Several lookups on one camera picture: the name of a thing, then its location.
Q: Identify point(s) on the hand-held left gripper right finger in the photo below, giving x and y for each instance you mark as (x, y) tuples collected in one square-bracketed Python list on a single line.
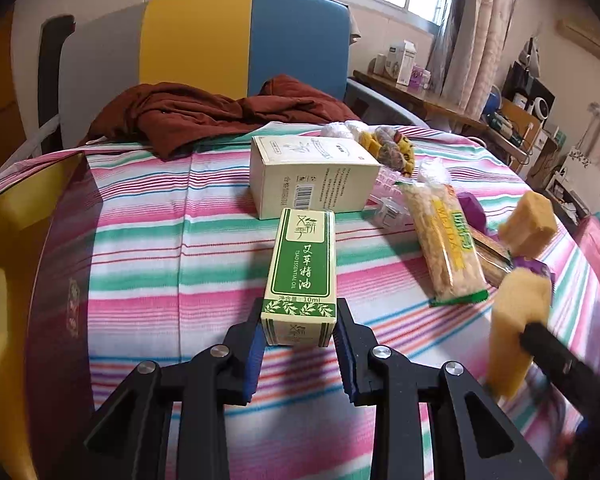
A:
[(344, 365)]

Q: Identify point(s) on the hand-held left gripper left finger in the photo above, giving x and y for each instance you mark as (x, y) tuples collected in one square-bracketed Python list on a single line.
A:
[(250, 370)]

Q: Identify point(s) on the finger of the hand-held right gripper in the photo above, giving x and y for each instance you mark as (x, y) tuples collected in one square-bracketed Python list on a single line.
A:
[(565, 360)]

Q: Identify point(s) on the yellow sponge block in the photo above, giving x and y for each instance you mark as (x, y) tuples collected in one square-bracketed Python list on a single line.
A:
[(517, 330), (527, 222)]

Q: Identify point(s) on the small green and cream box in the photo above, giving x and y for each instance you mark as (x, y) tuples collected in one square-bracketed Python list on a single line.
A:
[(300, 270)]

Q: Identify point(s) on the purple packet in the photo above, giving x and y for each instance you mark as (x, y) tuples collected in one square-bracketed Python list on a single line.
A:
[(472, 212)]

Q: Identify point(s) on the large cream cardboard box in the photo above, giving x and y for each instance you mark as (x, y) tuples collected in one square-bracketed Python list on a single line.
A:
[(310, 175)]

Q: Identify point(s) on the maroon gift box gold interior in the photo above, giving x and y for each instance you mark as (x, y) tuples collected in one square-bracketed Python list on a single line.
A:
[(55, 270)]

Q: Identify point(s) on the brown wafer packet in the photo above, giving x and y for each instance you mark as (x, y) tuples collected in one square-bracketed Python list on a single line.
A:
[(490, 257)]

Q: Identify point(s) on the small clear plastic container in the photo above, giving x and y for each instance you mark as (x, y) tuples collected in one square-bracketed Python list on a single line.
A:
[(390, 212)]

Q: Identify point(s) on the rice cracker snack packet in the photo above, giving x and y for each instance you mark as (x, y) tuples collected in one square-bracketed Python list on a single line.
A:
[(445, 240)]

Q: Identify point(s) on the wooden cabinet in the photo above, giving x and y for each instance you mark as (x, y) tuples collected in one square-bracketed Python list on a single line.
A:
[(512, 132)]

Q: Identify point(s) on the small white round fan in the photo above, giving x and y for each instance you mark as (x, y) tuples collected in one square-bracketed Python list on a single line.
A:
[(539, 109)]

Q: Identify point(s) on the brown crumpled cloth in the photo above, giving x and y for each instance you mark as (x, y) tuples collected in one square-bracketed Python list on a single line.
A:
[(180, 115)]

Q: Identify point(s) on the blue jug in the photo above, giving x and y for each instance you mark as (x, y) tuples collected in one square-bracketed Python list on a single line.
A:
[(492, 105)]

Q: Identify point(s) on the wooden desk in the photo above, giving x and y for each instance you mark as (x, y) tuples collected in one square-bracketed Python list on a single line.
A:
[(420, 100)]

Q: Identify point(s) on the black appliance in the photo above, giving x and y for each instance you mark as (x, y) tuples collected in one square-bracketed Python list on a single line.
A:
[(530, 85)]

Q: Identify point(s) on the small purple box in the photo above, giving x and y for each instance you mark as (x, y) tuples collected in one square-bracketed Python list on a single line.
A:
[(420, 77)]

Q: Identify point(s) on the white carton box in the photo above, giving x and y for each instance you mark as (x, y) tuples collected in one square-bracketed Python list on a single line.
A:
[(400, 62)]

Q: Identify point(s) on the white air conditioner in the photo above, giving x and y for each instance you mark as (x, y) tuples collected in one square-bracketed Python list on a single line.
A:
[(587, 42)]

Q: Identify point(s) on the grey yellow blue headboard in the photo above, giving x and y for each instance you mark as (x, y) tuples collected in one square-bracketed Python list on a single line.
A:
[(200, 45)]

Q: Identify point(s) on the beige patterned curtain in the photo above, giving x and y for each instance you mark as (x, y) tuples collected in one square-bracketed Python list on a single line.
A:
[(475, 40)]

